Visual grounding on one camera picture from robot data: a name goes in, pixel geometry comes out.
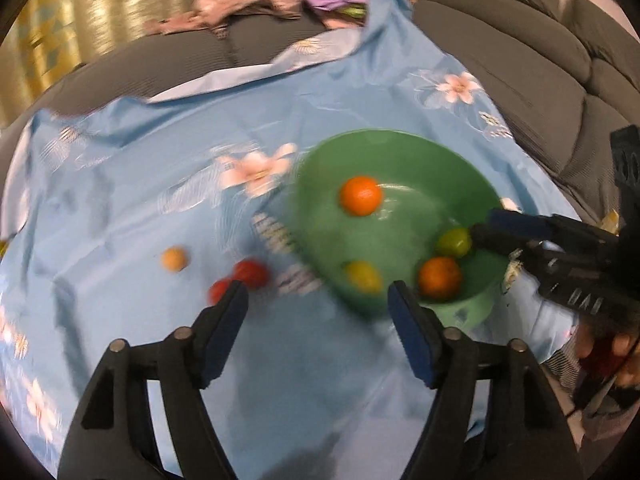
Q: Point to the grey sofa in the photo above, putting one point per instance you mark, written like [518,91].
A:
[500,50]

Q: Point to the golden patterned curtain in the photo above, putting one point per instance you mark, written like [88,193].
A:
[50,10]

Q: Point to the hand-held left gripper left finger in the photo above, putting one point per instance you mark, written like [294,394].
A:
[227,327]

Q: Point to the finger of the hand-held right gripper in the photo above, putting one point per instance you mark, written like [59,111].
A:
[500,241]
[507,220]

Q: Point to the yellow-green garment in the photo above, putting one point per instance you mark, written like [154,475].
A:
[354,10]

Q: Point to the large red tomato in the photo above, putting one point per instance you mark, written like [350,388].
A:
[251,273]

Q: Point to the blue floral cloth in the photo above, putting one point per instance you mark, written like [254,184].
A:
[150,185]

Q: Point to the small orange kumquat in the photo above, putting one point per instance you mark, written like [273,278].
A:
[175,259]

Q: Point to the yellow-green small fruit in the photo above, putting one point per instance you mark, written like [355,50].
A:
[362,276]

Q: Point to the small red tomato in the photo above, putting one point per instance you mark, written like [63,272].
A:
[218,290]

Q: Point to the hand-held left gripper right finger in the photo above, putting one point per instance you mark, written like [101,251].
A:
[407,332]

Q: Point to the green plastic bowl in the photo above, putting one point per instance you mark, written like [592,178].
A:
[400,170]

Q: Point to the green lime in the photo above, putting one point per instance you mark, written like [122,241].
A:
[452,243]

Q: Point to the person's right hand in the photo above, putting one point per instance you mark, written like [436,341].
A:
[627,347]

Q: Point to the orange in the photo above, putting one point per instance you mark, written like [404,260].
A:
[439,278]
[361,196]

